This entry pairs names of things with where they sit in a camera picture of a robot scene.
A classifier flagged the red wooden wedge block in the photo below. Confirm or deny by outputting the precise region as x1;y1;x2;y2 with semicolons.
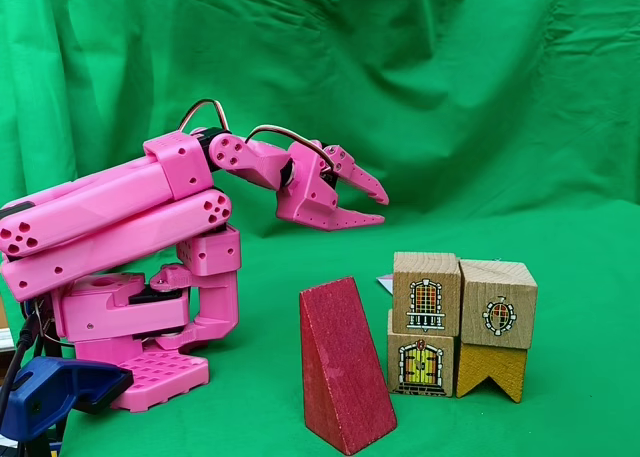
298;275;399;456

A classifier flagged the wooden cube with oval window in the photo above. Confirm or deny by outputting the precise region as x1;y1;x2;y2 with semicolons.
458;258;539;351

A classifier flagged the wooden cube with balcony window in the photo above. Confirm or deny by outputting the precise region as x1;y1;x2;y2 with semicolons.
392;250;462;337

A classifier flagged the green cloth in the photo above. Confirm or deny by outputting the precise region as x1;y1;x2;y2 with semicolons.
0;0;640;457

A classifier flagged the wooden cube with door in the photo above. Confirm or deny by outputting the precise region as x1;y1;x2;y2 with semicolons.
386;310;457;398

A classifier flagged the yellow notched wooden block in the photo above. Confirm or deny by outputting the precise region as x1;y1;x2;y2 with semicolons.
454;340;529;404

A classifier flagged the motor control board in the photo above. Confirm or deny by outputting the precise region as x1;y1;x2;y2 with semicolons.
19;299;61;341

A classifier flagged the blue clamp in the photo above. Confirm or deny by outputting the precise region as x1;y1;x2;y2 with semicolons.
0;356;135;457

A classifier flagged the brown and white box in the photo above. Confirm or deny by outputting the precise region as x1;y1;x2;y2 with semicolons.
0;294;13;353

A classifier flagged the black red white servo cable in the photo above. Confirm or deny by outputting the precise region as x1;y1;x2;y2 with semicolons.
177;99;232;134
244;125;337;172

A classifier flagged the thick black cable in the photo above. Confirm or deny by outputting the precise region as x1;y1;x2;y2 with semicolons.
0;315;44;413

